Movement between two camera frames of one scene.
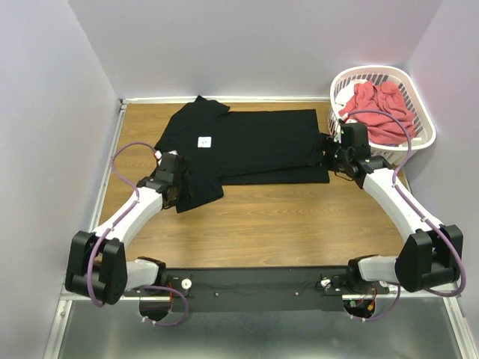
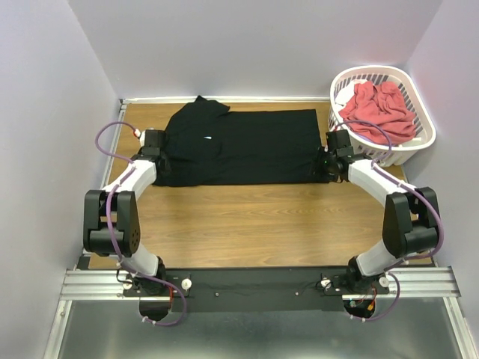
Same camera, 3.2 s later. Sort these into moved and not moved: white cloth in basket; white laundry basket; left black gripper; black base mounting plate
Moved: left black gripper
Not moved: white laundry basket; white cloth in basket; black base mounting plate
